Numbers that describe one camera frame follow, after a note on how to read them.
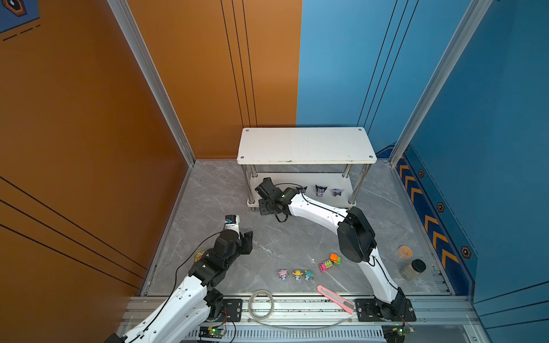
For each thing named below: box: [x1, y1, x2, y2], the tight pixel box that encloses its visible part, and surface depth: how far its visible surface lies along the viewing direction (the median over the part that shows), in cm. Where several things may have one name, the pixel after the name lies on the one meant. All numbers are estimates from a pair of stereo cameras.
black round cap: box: [399, 258, 427, 281], surface depth 76 cm
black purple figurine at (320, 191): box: [315, 184, 329, 198], surface depth 96 cm
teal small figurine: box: [303, 270, 314, 281], surface depth 80 cm
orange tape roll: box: [398, 245, 413, 260], surface depth 88 cm
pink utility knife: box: [316, 284, 356, 316], surface depth 77 cm
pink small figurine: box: [278, 269, 289, 281], surface depth 80 cm
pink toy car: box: [318, 260, 334, 273], surface depth 82 cm
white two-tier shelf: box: [236, 127, 378, 211], surface depth 84 cm
